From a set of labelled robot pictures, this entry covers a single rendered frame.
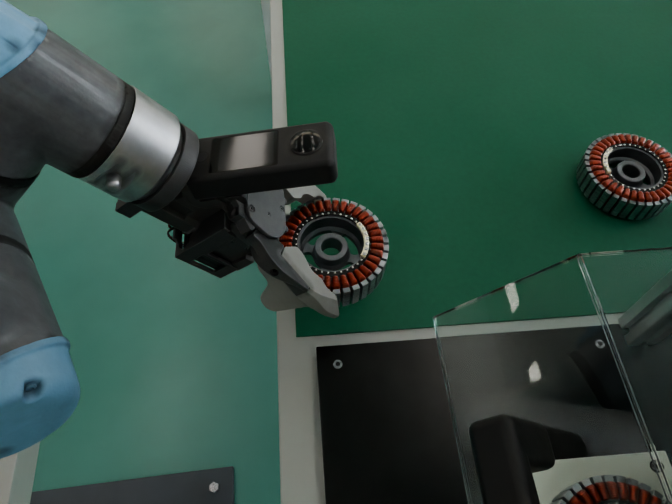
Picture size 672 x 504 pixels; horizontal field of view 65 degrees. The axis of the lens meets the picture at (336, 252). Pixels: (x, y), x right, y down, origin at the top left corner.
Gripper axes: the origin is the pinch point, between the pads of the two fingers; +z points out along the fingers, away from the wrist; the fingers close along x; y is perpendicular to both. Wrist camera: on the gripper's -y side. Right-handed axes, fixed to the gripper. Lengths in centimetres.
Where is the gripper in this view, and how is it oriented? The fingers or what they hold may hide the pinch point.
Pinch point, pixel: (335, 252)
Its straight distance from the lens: 53.1
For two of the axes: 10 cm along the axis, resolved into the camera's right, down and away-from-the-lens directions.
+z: 6.0, 3.8, 7.0
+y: -7.9, 3.8, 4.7
